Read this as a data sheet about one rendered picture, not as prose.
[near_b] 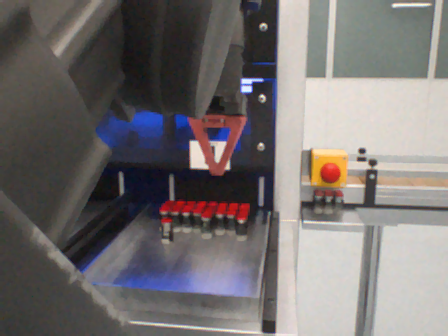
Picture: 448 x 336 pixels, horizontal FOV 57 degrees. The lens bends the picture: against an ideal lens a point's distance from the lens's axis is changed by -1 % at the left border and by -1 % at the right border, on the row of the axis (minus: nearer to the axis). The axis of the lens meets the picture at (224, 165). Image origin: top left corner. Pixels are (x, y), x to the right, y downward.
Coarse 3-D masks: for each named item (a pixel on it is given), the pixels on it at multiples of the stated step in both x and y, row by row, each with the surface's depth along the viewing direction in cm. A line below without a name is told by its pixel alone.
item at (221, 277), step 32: (128, 256) 73; (160, 256) 73; (192, 256) 73; (224, 256) 73; (256, 256) 73; (128, 288) 56; (160, 288) 62; (192, 288) 62; (224, 288) 62; (256, 288) 62; (256, 320) 54
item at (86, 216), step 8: (128, 192) 100; (88, 200) 103; (96, 200) 103; (104, 200) 103; (112, 200) 103; (120, 200) 95; (128, 200) 100; (88, 208) 97; (96, 208) 97; (104, 208) 87; (112, 208) 91; (80, 216) 92; (88, 216) 92; (96, 216) 83; (104, 216) 87; (80, 224) 87; (88, 224) 79; (96, 224) 83; (72, 232) 83; (80, 232) 76; (88, 232) 79; (72, 240) 73; (64, 248) 71
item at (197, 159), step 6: (192, 144) 89; (198, 144) 89; (210, 144) 88; (216, 144) 88; (222, 144) 88; (192, 150) 89; (198, 150) 89; (216, 150) 88; (222, 150) 88; (192, 156) 90; (198, 156) 89; (216, 156) 89; (192, 162) 90; (198, 162) 90; (204, 162) 89; (228, 162) 89; (204, 168) 90; (228, 168) 89
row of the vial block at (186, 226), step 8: (168, 208) 84; (176, 208) 83; (160, 216) 83; (168, 216) 83; (176, 216) 82; (184, 216) 82; (192, 216) 82; (200, 216) 82; (216, 216) 81; (232, 216) 80; (160, 224) 83; (176, 224) 83; (184, 224) 82; (192, 224) 83; (200, 224) 82; (216, 224) 81; (224, 224) 82; (232, 224) 81; (176, 232) 83; (184, 232) 83; (192, 232) 83; (200, 232) 82; (216, 232) 82; (224, 232) 82; (232, 232) 81
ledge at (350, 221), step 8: (304, 208) 98; (312, 208) 98; (344, 208) 98; (352, 208) 98; (304, 216) 93; (312, 216) 93; (320, 216) 93; (328, 216) 93; (336, 216) 93; (344, 216) 93; (352, 216) 93; (304, 224) 90; (312, 224) 90; (320, 224) 89; (328, 224) 89; (336, 224) 89; (344, 224) 89; (352, 224) 88; (360, 224) 88; (360, 232) 88
